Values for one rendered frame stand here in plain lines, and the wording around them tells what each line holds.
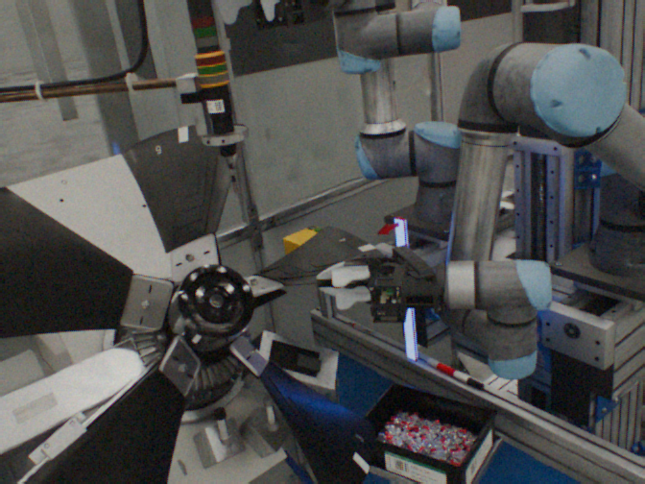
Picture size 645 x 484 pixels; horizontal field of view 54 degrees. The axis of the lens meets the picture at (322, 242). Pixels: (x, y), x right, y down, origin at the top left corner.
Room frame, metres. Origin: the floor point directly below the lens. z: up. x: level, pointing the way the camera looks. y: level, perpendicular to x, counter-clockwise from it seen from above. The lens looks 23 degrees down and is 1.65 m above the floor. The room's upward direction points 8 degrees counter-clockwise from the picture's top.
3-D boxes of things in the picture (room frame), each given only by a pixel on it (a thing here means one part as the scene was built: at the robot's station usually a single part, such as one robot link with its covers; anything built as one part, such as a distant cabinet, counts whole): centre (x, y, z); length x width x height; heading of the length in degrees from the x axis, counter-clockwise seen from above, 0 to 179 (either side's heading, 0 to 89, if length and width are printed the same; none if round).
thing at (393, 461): (0.94, -0.14, 0.85); 0.22 x 0.17 x 0.07; 53
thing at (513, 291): (0.85, -0.28, 1.17); 0.11 x 0.08 x 0.09; 73
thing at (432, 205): (1.55, -0.32, 1.09); 0.15 x 0.15 x 0.10
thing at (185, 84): (0.96, 0.13, 1.49); 0.09 x 0.07 x 0.10; 71
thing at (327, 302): (1.40, 0.01, 0.92); 0.03 x 0.03 x 0.12; 36
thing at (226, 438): (0.86, 0.21, 0.99); 0.02 x 0.02 x 0.06
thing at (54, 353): (1.31, 0.62, 0.92); 0.17 x 0.16 x 0.11; 36
